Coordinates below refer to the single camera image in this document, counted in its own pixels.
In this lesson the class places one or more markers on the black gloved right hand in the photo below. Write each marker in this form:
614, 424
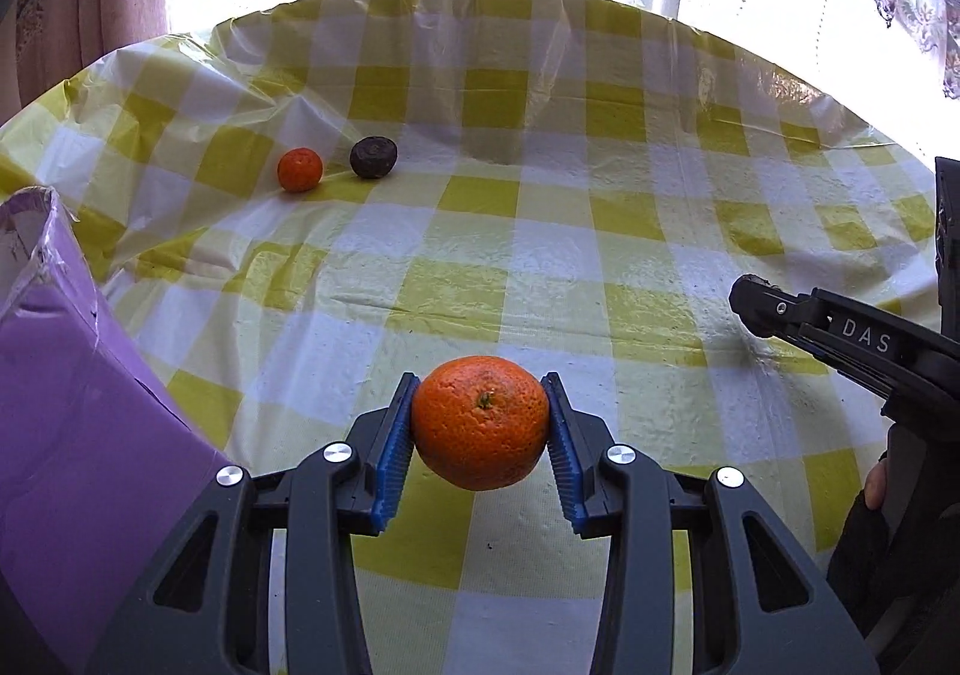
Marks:
870, 572

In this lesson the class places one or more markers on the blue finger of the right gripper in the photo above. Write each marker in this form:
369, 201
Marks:
767, 311

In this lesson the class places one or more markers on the purple cardboard box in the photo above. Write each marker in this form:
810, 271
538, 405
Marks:
98, 464

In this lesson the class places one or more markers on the dark passion fruit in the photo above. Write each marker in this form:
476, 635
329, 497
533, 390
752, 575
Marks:
373, 157

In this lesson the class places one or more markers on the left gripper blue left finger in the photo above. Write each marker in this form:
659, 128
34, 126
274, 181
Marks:
201, 605

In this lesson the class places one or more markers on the large orange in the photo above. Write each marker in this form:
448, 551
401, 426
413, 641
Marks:
480, 422

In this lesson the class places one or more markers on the yellow white checkered tablecloth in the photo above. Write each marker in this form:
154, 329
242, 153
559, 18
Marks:
578, 185

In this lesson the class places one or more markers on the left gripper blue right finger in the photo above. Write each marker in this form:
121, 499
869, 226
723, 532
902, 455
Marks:
760, 605

